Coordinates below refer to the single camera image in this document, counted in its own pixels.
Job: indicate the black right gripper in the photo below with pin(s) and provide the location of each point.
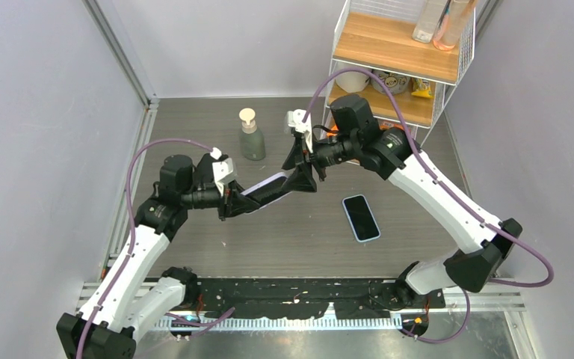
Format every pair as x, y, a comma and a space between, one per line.
302, 179

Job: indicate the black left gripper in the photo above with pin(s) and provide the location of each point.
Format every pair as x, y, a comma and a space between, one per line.
233, 203

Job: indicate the phone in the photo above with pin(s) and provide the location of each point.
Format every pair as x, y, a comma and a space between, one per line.
267, 191
361, 219

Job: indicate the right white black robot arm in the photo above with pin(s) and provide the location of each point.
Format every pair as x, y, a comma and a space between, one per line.
390, 154

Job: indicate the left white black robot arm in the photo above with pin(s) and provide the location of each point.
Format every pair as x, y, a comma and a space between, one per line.
113, 321

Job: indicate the phone in light blue case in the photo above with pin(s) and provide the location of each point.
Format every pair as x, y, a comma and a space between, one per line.
361, 219

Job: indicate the green soap pump bottle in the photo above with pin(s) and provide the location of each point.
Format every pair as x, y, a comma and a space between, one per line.
251, 138

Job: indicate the orange yellow sponge box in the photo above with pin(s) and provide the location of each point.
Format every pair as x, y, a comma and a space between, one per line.
333, 130

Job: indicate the white cup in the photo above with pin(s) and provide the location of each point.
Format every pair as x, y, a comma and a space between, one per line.
352, 82

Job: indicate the orange razor box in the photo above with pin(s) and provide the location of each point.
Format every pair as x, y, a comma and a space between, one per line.
403, 130

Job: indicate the printed ceramic mug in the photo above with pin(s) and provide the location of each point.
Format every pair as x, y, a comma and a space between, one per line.
394, 82

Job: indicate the yellow snack packet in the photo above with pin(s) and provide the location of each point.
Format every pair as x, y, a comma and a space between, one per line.
422, 89

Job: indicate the clear glass bottle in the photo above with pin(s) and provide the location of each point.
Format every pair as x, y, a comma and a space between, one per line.
429, 20

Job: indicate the pink tinted glass bottle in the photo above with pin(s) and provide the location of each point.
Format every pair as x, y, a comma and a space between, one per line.
453, 23

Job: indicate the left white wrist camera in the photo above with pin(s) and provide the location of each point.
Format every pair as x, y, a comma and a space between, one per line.
223, 169

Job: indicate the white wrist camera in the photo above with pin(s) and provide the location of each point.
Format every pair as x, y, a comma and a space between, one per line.
300, 121
223, 169

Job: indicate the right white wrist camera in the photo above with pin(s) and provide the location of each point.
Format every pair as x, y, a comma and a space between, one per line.
300, 121

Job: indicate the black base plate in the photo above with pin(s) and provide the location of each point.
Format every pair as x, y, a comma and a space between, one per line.
302, 298

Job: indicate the white wire wooden shelf rack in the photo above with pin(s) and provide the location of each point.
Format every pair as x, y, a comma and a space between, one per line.
378, 35

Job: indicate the aluminium frame rail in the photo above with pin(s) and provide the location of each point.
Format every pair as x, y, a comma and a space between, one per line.
108, 20

